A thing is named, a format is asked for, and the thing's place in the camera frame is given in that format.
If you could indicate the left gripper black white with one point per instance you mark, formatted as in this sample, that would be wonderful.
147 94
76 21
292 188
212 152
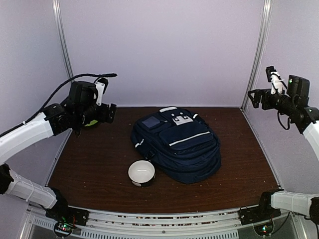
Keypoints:
103 116

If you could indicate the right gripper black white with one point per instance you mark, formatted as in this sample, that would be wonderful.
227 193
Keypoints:
258 92

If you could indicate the white black bowl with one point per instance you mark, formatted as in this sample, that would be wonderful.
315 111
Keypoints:
141 173

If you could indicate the navy blue student backpack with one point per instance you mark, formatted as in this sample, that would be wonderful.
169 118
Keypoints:
179 142

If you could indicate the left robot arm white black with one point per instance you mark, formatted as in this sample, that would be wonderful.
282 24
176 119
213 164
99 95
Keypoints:
82 106

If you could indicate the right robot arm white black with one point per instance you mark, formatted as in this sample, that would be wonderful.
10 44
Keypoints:
290 99

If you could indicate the green plate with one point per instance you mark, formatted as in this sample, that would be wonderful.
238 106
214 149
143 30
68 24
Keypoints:
91 124

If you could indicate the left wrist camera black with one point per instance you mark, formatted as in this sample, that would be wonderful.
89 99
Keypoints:
82 93

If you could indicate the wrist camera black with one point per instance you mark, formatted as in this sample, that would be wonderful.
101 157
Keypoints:
82 93
269 71

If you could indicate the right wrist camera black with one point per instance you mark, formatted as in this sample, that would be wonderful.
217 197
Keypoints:
269 71

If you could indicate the right aluminium corner post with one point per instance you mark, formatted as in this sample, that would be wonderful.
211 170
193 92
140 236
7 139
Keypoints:
261 44

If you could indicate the aluminium corner post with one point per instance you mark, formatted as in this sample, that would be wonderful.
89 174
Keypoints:
261 44
63 43

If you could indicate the aluminium front rail frame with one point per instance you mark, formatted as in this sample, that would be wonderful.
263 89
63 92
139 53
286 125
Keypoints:
222 224

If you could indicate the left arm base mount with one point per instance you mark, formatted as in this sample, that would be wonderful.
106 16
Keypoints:
67 218

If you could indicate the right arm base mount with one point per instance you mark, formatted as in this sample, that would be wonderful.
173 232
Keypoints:
261 216

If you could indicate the left aluminium corner post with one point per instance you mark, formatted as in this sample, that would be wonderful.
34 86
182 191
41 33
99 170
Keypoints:
63 43

